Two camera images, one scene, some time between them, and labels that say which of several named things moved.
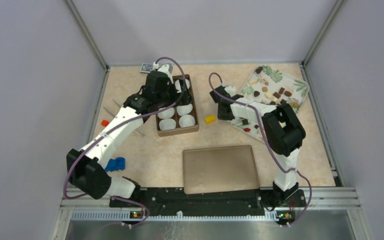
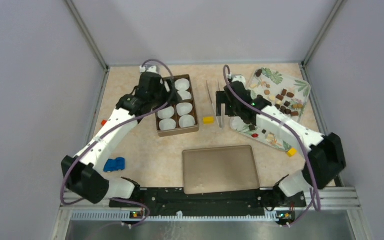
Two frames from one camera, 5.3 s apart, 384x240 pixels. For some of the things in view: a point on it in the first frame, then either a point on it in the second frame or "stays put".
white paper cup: [167, 124] stays put
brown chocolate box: [178, 119] stays put
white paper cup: [186, 120] stays put
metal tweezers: [140, 132] -> [218, 120]
